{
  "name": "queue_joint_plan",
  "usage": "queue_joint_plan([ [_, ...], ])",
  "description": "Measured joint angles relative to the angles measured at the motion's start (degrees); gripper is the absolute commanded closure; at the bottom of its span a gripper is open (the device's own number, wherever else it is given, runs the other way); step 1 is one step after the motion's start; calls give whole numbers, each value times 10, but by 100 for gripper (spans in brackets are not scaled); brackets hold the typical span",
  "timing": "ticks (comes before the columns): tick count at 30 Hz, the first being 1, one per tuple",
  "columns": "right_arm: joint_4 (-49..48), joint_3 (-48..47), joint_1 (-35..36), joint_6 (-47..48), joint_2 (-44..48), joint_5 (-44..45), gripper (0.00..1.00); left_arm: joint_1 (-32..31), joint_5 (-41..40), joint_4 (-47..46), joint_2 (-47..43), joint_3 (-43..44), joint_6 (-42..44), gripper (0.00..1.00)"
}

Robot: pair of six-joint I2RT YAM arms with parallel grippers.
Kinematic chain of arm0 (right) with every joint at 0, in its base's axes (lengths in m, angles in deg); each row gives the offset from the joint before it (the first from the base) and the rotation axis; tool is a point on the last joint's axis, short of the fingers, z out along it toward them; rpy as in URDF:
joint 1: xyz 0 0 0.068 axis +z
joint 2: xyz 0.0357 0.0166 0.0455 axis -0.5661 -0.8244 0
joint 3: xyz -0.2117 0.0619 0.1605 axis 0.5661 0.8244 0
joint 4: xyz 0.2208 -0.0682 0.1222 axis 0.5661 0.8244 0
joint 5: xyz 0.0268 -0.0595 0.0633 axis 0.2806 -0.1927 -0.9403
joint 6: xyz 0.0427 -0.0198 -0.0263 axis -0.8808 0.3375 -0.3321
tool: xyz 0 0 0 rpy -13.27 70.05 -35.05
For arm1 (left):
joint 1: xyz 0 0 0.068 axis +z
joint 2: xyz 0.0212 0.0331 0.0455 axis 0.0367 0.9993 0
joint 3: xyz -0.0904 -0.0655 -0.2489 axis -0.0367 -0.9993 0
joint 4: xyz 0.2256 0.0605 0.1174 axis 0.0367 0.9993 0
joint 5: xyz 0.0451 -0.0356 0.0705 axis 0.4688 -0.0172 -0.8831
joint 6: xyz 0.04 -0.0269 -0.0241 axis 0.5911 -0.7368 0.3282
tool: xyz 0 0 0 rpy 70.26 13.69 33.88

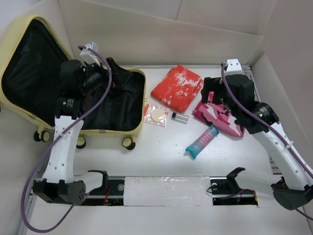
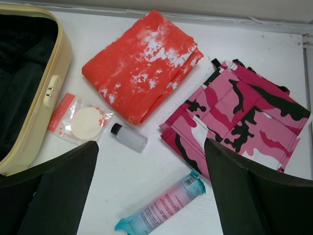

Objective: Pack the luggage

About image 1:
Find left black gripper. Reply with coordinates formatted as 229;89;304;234
80;57;132;95

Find pink camouflage cloth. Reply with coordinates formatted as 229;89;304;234
192;101;246;138

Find red white patterned cloth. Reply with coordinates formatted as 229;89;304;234
151;65;203;113

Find small clear black-capped bottle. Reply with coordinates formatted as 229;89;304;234
171;112;189;124

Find pink blue tube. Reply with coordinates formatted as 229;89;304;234
185;125;219;159

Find packaged round cosmetic puff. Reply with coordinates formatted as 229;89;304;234
143;104;170;127

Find yellow hard-shell suitcase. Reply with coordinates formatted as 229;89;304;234
0;15;146;150

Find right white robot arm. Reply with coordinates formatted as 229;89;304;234
201;74;313;211

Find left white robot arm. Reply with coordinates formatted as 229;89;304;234
32;58;132;206

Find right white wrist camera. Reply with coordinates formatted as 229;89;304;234
225;59;243;76

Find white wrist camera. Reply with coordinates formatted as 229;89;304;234
225;59;243;76
78;42;100;65

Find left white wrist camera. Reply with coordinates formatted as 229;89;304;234
78;42;100;65

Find metal base rail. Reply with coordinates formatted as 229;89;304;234
84;176;257;207

